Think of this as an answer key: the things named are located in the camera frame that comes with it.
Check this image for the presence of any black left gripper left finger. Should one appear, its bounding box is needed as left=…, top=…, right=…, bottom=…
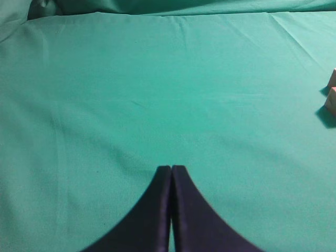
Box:
left=84, top=166, right=171, bottom=251

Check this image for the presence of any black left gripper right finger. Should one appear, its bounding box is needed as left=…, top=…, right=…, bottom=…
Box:
left=171, top=165, right=260, bottom=251

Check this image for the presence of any pink cube column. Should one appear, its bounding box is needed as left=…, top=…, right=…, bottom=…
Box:
left=327, top=68, right=336, bottom=88
left=324, top=87, right=336, bottom=116

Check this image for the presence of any green cloth backdrop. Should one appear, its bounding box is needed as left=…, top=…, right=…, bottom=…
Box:
left=1, top=1, right=335, bottom=40

